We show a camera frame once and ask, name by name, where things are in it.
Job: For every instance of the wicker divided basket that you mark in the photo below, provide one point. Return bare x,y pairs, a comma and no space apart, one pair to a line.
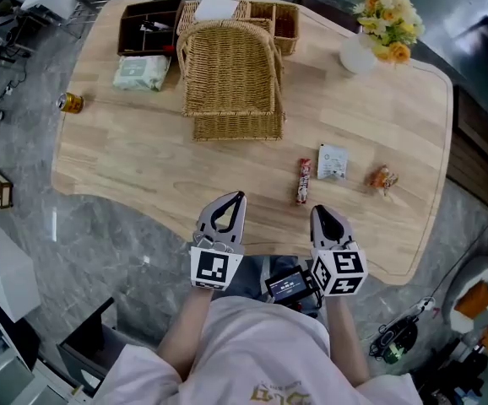
286,28

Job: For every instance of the black floor device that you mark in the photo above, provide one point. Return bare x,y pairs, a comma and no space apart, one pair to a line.
396,340

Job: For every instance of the white power strip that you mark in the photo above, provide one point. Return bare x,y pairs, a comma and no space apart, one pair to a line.
423,305

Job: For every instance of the dark brown organizer box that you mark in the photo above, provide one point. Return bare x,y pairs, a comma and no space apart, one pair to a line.
130,36

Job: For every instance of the red striped snack bar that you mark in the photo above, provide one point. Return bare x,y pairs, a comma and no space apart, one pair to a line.
303,181

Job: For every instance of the orange candy wrapper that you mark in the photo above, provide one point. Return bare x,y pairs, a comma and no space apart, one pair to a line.
381,179

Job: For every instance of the yellow flower bouquet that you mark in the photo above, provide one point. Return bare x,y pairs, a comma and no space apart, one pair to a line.
389,19

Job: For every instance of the white vase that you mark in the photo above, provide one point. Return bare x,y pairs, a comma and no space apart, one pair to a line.
356,59

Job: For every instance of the dark wooden bench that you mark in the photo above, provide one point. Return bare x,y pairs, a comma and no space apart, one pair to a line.
480,163

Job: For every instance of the small black screen device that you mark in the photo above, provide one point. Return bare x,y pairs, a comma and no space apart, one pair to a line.
288,287

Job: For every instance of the orange cushion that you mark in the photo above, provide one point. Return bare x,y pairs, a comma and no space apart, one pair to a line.
476,300

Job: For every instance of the white tissue sheet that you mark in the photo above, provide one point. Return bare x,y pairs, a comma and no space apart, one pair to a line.
215,9

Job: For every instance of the black side stand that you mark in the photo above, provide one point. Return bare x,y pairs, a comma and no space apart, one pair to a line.
83,344

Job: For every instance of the gold drink can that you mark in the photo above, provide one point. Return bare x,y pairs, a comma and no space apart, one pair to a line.
72,103

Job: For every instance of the white square sachet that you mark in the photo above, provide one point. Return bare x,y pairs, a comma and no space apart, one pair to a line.
332,163

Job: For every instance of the person's left forearm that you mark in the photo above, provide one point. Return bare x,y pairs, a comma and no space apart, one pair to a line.
185,331

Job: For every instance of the green wet wipes pack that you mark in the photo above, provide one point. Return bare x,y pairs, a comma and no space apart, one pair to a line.
140,73

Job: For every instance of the person's white shirt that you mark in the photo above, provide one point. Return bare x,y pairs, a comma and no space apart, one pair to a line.
261,352

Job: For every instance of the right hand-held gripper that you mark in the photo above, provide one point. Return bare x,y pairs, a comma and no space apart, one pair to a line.
345,268

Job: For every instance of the large wicker basket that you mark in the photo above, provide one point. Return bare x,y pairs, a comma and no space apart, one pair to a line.
227,74

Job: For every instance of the white jacket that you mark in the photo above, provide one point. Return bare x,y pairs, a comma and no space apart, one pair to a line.
3,25

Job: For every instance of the person's right forearm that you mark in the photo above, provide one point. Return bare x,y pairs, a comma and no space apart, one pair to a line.
347,340

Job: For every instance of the white cabinet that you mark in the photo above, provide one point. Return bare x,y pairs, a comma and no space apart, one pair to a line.
3,268

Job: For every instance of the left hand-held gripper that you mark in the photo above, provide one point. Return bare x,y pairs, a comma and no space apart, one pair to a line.
210,268

